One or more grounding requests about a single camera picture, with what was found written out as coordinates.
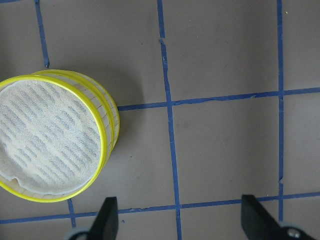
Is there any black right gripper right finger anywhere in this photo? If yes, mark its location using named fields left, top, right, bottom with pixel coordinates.
left=240, top=194, right=295, bottom=240

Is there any yellow bamboo steamer bottom layer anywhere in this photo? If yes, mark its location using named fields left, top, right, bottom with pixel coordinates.
left=34, top=69, right=120, bottom=153

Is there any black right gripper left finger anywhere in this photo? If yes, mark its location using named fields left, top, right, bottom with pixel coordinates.
left=86, top=196, right=118, bottom=240

